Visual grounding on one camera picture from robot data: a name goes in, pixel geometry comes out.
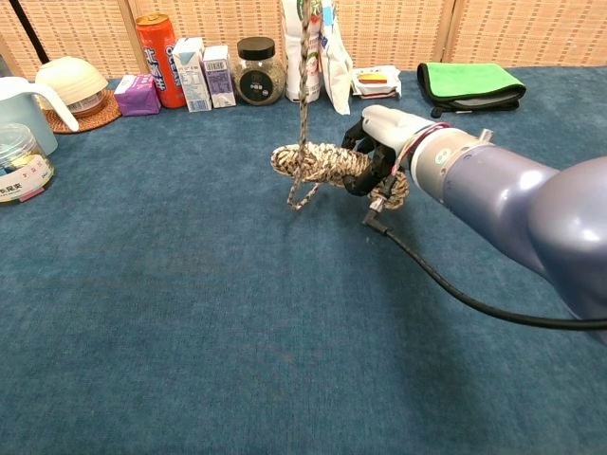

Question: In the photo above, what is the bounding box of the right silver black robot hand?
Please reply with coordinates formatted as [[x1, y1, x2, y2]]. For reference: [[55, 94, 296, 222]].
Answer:
[[340, 104, 451, 198]]

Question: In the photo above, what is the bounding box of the beige braided rope bundle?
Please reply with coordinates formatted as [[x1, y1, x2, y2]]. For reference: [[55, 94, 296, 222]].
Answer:
[[269, 0, 411, 212]]

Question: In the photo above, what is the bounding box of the packaged red cake snack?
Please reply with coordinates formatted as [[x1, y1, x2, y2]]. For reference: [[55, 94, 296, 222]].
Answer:
[[350, 64, 402, 100]]

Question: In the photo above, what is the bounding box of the white snack bag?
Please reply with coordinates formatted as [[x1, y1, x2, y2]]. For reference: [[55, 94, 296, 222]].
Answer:
[[318, 0, 355, 116]]

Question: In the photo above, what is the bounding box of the green microfiber cloth black edge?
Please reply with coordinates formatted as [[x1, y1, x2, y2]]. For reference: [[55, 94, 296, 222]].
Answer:
[[416, 62, 527, 118]]

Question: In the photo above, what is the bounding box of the bamboo folding screen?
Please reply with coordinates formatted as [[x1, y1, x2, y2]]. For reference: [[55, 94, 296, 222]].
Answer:
[[0, 0, 607, 81]]

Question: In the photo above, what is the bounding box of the white drink bottle yellow cap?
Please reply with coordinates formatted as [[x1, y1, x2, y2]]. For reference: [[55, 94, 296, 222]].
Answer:
[[280, 0, 324, 104]]

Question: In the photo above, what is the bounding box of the glass jar black lid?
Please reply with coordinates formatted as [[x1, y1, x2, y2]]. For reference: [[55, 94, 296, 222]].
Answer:
[[233, 36, 287, 106]]

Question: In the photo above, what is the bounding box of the white purple milk carton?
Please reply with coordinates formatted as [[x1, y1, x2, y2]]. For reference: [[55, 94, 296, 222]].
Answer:
[[202, 45, 237, 109]]

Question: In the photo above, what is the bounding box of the white blue milk carton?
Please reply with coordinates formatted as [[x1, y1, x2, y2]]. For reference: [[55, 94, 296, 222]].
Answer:
[[171, 36, 213, 114]]

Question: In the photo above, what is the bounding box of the orange drink can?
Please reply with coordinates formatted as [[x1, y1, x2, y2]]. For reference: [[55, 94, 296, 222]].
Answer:
[[135, 12, 187, 110]]

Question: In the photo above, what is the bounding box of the purple tissue pack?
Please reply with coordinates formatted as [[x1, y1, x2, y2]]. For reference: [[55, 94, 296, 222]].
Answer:
[[113, 74, 162, 118]]

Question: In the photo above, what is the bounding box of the blue felt table cover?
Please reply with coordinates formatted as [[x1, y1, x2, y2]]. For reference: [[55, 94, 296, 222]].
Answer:
[[0, 65, 607, 455]]

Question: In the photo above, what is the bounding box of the woven rattan coaster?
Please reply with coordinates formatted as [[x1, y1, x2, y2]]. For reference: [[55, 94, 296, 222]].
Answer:
[[42, 89, 123, 135]]

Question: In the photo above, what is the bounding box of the cream upturned bowl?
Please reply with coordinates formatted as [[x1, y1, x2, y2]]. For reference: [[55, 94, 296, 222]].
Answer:
[[35, 56, 110, 118]]

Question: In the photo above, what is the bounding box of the clear jar of clips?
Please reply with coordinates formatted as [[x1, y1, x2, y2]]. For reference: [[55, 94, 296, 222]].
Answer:
[[0, 122, 56, 205]]

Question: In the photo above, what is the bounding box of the light blue pitcher white lid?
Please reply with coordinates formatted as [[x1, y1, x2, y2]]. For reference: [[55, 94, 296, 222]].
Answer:
[[0, 76, 81, 157]]

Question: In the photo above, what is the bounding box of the black stand pole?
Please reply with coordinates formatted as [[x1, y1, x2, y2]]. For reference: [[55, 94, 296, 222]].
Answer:
[[9, 0, 51, 64]]

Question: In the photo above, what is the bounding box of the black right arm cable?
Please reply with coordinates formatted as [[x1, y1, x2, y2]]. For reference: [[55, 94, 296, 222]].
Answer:
[[362, 196, 607, 332]]

